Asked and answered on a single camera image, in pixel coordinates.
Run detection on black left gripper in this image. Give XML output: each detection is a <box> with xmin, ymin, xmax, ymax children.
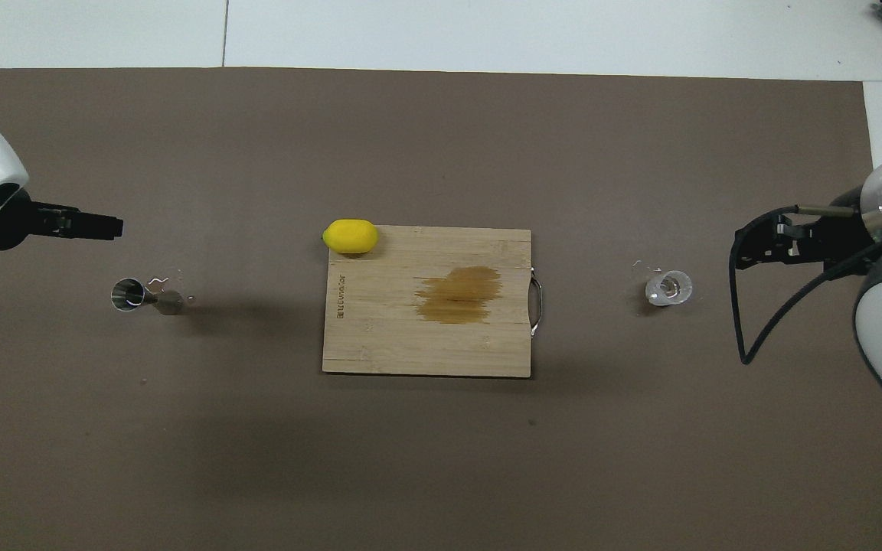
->
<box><xmin>0</xmin><ymin>190</ymin><xmax>125</xmax><ymax>252</ymax></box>

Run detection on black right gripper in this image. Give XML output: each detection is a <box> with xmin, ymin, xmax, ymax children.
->
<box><xmin>740</xmin><ymin>205</ymin><xmax>874</xmax><ymax>269</ymax></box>

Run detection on metal double jigger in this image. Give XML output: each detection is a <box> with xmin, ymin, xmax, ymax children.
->
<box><xmin>110</xmin><ymin>277</ymin><xmax>183</xmax><ymax>316</ymax></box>

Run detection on small clear glass cup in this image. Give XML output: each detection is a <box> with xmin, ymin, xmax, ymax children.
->
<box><xmin>645</xmin><ymin>269</ymin><xmax>693</xmax><ymax>307</ymax></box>

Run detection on yellow lemon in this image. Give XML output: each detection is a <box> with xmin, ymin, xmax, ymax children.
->
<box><xmin>322</xmin><ymin>219</ymin><xmax>379</xmax><ymax>255</ymax></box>

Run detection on wooden cutting board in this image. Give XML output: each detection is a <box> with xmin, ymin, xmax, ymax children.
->
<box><xmin>322</xmin><ymin>226</ymin><xmax>545</xmax><ymax>378</ymax></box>

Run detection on brown table mat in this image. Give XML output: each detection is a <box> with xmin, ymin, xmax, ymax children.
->
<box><xmin>0</xmin><ymin>67</ymin><xmax>882</xmax><ymax>551</ymax></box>

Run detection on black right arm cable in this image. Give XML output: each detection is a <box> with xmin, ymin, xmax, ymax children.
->
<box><xmin>728</xmin><ymin>203</ymin><xmax>874</xmax><ymax>365</ymax></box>

